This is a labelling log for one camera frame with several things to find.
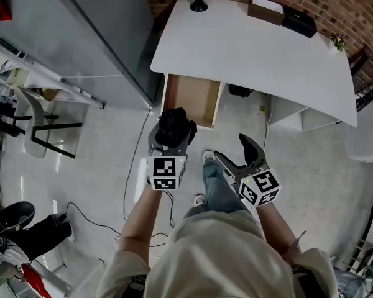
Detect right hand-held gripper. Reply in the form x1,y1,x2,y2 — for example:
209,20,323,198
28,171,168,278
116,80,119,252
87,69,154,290
213,133,282,208

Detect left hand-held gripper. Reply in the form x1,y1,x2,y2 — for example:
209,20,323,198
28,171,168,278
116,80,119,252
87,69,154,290
147,123,190,191

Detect wooden drawer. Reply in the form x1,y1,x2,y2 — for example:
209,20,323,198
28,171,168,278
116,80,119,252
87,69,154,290
160,73,226,131

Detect person's right forearm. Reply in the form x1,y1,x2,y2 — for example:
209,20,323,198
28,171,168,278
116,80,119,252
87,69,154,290
253,203,302,257

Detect person's left forearm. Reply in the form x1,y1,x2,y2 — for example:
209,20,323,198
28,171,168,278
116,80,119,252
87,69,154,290
117,186,162,254

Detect white desk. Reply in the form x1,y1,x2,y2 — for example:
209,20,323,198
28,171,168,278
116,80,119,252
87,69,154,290
150,0,358,133

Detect person's blue jeans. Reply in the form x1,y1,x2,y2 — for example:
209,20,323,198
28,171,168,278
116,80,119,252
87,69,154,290
183,160,249,220

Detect person's beige shirt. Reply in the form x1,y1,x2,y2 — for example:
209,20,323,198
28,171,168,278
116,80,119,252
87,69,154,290
96,209,339,298

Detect white metal shelf rack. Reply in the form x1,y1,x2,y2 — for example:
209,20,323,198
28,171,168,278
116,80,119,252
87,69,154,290
0,35,106,110

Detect grey chair black legs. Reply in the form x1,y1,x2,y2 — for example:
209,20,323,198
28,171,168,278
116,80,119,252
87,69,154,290
12,87,83,160

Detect grey metal cabinet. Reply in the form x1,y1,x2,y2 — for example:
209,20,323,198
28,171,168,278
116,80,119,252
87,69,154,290
0,0,162,111

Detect black folding chair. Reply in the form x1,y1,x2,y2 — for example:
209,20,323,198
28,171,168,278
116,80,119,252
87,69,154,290
348,45,373,111

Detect black box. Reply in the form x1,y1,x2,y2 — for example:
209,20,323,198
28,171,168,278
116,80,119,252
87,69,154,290
281,5,318,39

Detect brown cardboard box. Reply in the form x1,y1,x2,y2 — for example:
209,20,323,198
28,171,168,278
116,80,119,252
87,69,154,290
247,0,285,27

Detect small potted flower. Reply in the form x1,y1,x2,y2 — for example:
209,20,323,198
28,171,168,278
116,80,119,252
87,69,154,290
331,33,346,52

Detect red cloth item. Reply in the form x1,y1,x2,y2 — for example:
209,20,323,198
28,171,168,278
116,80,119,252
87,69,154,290
20,263,53,298

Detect long black floor cable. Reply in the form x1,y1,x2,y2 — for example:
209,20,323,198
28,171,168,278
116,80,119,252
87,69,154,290
123,109,153,220

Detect white cable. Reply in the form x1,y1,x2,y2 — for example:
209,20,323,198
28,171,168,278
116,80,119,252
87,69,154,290
262,94,276,155

